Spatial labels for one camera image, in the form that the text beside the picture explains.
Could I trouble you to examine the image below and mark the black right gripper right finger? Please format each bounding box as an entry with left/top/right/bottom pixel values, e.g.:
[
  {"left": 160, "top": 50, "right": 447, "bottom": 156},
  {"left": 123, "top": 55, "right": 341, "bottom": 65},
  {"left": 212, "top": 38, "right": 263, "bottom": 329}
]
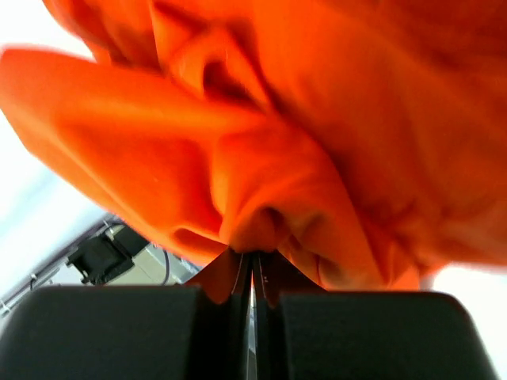
[{"left": 252, "top": 253, "right": 497, "bottom": 379}]

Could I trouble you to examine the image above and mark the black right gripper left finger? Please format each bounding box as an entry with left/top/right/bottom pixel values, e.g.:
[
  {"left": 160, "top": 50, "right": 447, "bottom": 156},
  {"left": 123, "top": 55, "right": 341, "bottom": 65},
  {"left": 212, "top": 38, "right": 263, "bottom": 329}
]
[{"left": 1, "top": 251, "right": 251, "bottom": 379}]

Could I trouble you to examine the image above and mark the orange t shirt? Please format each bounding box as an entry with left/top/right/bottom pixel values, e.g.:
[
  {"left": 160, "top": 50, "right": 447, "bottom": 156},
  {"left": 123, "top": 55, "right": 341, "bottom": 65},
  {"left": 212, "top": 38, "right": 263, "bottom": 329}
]
[{"left": 1, "top": 1, "right": 506, "bottom": 290}]

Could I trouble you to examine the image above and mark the aluminium mounting rail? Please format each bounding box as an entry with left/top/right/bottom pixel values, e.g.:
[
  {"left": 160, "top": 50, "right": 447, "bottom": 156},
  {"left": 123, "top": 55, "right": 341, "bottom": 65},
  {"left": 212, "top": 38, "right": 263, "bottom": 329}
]
[{"left": 1, "top": 211, "right": 124, "bottom": 318}]

